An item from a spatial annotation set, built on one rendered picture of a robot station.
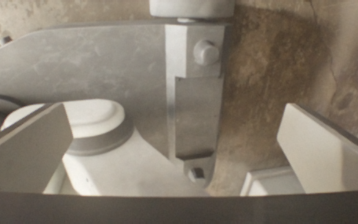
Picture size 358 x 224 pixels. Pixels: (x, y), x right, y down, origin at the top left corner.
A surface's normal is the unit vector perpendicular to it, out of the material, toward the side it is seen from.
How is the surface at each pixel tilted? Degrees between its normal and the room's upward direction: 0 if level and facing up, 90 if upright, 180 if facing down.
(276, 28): 0
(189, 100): 0
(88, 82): 0
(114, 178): 90
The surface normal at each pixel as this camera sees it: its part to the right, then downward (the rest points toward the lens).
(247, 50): 0.21, 0.48
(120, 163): 0.00, -0.87
